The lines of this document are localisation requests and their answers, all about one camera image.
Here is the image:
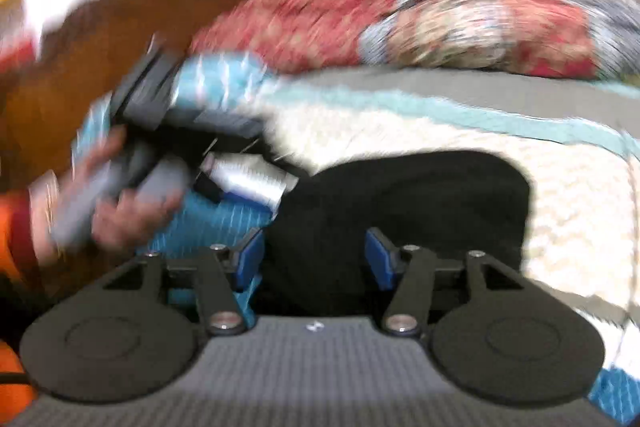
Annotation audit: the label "black pants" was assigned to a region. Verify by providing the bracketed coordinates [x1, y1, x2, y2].
[260, 150, 532, 315]

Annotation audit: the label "person's left hand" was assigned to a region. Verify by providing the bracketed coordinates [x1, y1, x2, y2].
[62, 127, 187, 254]

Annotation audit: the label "person's left forearm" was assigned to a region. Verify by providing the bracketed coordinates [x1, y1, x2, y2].
[0, 172, 63, 288]

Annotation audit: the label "blue grey patterned pillow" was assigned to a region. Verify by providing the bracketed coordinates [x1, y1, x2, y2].
[575, 0, 640, 82]

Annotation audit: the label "red floral pillow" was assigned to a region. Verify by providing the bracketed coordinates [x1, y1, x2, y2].
[190, 0, 603, 80]

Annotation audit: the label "teal striped cloth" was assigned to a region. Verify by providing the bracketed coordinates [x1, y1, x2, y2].
[70, 52, 282, 308]

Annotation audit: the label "brown wooden headboard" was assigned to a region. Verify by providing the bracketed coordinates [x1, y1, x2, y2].
[0, 0, 281, 190]

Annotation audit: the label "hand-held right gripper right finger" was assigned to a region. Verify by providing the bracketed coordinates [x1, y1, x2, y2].
[364, 227, 527, 339]

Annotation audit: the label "gold bangles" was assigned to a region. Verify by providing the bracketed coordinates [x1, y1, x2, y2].
[27, 173, 63, 264]

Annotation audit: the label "person's orange clothing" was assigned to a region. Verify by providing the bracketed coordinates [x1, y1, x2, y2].
[0, 339, 37, 426]

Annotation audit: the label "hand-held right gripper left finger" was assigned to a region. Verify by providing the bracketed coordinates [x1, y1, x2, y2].
[102, 228, 267, 338]

